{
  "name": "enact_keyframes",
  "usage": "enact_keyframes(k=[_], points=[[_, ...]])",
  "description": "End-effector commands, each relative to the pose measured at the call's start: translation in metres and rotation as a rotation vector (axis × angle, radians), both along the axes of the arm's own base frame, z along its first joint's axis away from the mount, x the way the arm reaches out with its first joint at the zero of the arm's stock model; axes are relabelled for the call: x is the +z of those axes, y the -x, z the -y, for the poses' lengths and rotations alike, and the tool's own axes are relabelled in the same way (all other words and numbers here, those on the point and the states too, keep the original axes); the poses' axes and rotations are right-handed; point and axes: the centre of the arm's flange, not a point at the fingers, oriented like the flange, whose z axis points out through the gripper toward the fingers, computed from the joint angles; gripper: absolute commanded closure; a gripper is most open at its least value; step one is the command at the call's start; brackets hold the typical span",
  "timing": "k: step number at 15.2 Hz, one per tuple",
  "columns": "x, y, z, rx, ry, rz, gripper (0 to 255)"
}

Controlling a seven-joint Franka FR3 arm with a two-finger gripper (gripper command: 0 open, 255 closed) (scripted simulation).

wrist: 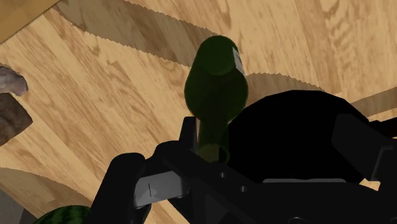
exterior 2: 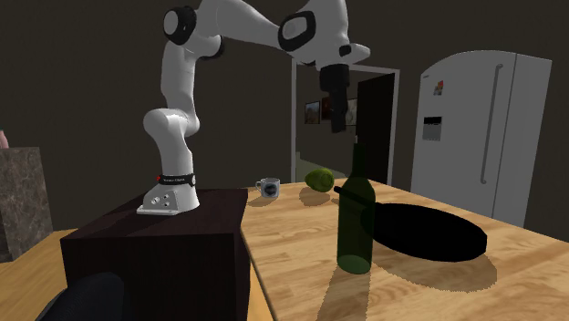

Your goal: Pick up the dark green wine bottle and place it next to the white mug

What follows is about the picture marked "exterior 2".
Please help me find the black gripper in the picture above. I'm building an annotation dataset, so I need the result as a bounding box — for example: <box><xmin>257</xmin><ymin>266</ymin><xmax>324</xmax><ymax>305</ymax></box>
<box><xmin>318</xmin><ymin>63</ymin><xmax>352</xmax><ymax>134</ymax></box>

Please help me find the white framed doorway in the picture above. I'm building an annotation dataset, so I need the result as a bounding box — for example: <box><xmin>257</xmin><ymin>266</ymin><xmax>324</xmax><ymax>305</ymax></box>
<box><xmin>290</xmin><ymin>58</ymin><xmax>400</xmax><ymax>187</ymax></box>

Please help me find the green avocado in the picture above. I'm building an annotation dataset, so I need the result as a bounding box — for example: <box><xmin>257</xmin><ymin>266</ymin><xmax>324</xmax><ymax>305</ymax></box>
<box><xmin>304</xmin><ymin>168</ymin><xmax>336</xmax><ymax>193</ymax></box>

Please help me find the white mug with dark print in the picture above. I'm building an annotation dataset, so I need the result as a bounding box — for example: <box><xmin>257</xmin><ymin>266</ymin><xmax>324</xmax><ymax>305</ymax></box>
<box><xmin>254</xmin><ymin>177</ymin><xmax>282</xmax><ymax>199</ymax></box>

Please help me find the green glass bottle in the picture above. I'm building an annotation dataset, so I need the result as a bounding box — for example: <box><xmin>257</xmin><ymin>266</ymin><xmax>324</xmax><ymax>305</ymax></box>
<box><xmin>336</xmin><ymin>142</ymin><xmax>377</xmax><ymax>275</ymax></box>

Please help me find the white refrigerator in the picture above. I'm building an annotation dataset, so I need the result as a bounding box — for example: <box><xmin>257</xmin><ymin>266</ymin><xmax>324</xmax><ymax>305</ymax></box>
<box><xmin>409</xmin><ymin>49</ymin><xmax>553</xmax><ymax>229</ymax></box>

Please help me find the black frying pan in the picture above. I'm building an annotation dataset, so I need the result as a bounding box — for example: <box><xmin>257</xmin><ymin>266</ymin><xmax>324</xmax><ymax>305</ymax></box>
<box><xmin>333</xmin><ymin>185</ymin><xmax>488</xmax><ymax>263</ymax></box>

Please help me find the dark robot stand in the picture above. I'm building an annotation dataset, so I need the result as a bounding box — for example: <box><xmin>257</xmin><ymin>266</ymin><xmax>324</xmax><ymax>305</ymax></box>
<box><xmin>59</xmin><ymin>188</ymin><xmax>253</xmax><ymax>321</ymax></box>

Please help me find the dark rounded chair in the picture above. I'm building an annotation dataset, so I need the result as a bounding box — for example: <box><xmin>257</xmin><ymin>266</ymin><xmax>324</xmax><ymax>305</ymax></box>
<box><xmin>35</xmin><ymin>272</ymin><xmax>126</xmax><ymax>321</ymax></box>

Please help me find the brown stone counter block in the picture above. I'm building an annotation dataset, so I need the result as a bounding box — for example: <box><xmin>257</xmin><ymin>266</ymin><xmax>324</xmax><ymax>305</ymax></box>
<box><xmin>0</xmin><ymin>146</ymin><xmax>55</xmax><ymax>264</ymax></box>

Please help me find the pale framed wall picture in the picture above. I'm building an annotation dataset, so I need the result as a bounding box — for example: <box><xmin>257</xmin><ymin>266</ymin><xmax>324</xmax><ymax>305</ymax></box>
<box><xmin>345</xmin><ymin>98</ymin><xmax>358</xmax><ymax>127</ymax></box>

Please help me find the dark framed wall picture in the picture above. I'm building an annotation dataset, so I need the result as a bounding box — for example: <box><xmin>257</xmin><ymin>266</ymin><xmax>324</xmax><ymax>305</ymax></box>
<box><xmin>304</xmin><ymin>100</ymin><xmax>322</xmax><ymax>125</ymax></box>

